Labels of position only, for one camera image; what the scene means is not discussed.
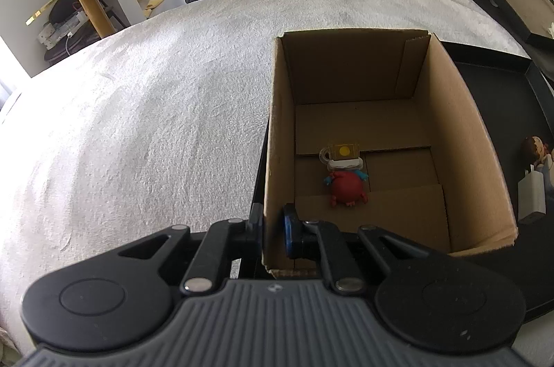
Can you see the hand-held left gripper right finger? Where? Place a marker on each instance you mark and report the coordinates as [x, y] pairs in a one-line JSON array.
[[289, 232]]

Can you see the pair of beige slippers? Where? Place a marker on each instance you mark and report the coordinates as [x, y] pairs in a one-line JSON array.
[[153, 3]]

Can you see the yellow toy mug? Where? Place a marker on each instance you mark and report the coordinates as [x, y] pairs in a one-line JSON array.
[[344, 151]]

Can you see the white toy building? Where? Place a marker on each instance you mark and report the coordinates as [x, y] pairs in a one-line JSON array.
[[531, 193]]

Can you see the brown cardboard box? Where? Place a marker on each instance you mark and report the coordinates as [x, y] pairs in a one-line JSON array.
[[471, 141]]

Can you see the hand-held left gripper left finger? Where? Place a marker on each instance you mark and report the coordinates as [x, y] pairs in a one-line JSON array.
[[256, 229]]

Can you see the brown-haired doll figure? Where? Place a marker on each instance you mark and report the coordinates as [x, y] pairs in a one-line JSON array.
[[534, 148]]

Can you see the red round toy figure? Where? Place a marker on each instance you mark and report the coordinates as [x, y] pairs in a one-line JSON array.
[[346, 189]]

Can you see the black shallow tray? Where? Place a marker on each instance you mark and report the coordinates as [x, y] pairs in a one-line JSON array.
[[489, 89]]

